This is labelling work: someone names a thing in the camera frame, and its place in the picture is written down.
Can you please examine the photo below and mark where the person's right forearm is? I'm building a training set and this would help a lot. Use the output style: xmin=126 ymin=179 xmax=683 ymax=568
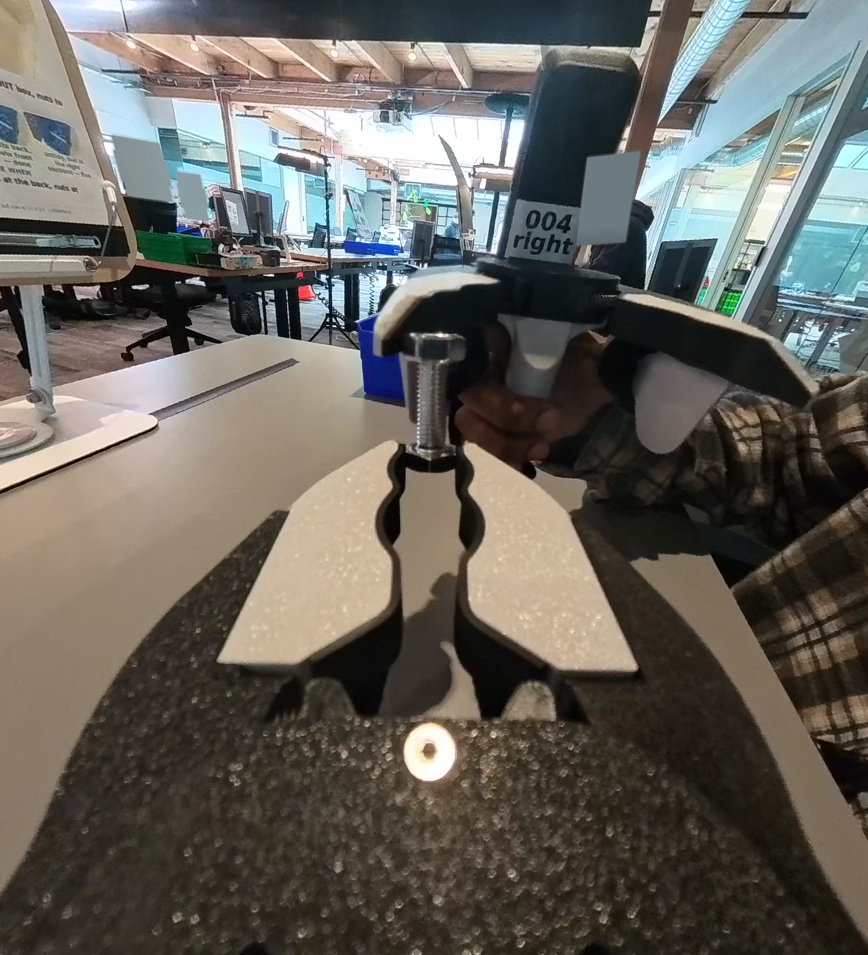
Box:
xmin=538 ymin=369 xmax=868 ymax=553

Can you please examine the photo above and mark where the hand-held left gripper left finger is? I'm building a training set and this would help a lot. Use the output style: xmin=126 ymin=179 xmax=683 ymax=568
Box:
xmin=216 ymin=440 xmax=405 ymax=674

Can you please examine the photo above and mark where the black office chair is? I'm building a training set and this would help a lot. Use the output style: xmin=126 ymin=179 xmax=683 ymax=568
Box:
xmin=121 ymin=280 xmax=222 ymax=363

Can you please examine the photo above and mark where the blue plastic bin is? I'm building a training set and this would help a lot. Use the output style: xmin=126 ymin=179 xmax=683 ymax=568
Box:
xmin=355 ymin=313 xmax=409 ymax=400

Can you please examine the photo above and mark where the wooden office desk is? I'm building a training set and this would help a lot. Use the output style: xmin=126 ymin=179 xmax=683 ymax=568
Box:
xmin=132 ymin=254 xmax=331 ymax=359
xmin=285 ymin=250 xmax=420 ymax=337

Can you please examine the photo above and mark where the white document stand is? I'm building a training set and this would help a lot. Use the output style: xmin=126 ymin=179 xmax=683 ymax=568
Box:
xmin=0 ymin=0 xmax=161 ymax=512

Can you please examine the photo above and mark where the person's right hand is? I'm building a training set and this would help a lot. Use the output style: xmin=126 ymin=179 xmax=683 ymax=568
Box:
xmin=452 ymin=332 xmax=638 ymax=467

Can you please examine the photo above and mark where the silver hex bolt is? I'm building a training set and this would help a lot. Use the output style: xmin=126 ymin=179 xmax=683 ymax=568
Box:
xmin=400 ymin=332 xmax=470 ymax=452

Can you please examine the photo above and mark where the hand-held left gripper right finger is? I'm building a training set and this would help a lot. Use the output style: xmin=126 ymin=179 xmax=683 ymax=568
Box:
xmin=458 ymin=446 xmax=641 ymax=721

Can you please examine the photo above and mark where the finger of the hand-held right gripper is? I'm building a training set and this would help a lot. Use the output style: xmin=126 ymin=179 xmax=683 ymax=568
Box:
xmin=613 ymin=291 xmax=820 ymax=409
xmin=373 ymin=265 xmax=508 ymax=358

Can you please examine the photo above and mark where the printed instruction sheet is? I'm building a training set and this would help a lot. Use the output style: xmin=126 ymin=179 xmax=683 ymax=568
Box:
xmin=0 ymin=0 xmax=110 ymax=225

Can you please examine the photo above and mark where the green plastic crate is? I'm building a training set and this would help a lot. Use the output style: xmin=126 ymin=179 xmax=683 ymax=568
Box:
xmin=136 ymin=230 xmax=215 ymax=264

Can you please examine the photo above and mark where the black tripod stand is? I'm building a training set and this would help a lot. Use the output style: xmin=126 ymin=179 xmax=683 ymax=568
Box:
xmin=307 ymin=149 xmax=360 ymax=348

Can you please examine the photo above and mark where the wooden post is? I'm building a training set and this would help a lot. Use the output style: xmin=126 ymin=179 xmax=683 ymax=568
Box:
xmin=622 ymin=0 xmax=697 ymax=176

